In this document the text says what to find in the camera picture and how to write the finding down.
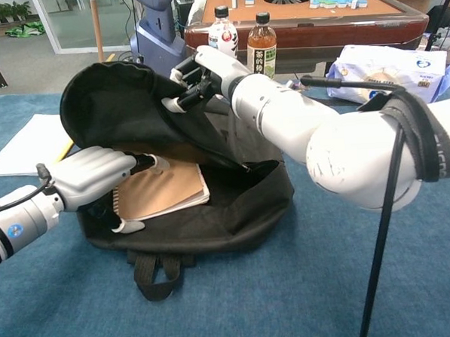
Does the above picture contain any brown mahjong table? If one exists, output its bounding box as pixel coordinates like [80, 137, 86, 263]
[182, 0, 432, 84]

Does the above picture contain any black fabric backpack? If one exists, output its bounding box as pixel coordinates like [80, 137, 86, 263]
[57, 52, 301, 307]

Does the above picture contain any brown tea bottle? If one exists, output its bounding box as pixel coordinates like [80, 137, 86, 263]
[244, 11, 280, 81]

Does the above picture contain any row of potted plants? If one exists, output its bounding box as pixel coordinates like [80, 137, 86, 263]
[0, 0, 32, 27]

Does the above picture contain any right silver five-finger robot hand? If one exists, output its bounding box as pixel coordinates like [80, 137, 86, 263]
[159, 43, 253, 115]

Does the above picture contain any black velcro strap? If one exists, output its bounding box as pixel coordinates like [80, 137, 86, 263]
[356, 87, 450, 187]

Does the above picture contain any tangle of floor cables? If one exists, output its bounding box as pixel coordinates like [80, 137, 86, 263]
[117, 52, 145, 69]

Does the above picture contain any black tripod stand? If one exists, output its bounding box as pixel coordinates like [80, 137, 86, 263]
[421, 0, 450, 51]

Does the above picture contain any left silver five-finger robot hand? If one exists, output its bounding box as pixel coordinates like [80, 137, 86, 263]
[35, 142, 175, 238]

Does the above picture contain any clear bottle with pink label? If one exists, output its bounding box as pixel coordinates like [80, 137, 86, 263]
[206, 4, 240, 63]

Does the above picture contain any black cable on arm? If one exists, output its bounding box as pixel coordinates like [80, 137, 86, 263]
[299, 70, 420, 337]

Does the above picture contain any green cloth on floor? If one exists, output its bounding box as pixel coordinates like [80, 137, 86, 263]
[5, 21, 47, 38]

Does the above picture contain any pale blue tissue pack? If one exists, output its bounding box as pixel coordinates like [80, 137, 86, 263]
[323, 39, 450, 109]

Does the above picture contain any white notepad with yellow edge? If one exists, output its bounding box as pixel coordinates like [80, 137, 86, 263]
[0, 112, 78, 178]

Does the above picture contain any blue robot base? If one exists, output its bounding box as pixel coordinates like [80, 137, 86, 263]
[127, 0, 189, 82]

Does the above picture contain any wooden pole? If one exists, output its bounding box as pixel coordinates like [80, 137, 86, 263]
[90, 0, 106, 63]

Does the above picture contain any brown spiral notebook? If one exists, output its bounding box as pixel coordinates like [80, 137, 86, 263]
[109, 162, 212, 223]

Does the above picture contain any blue table mat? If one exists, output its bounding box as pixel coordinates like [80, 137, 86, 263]
[0, 72, 450, 337]

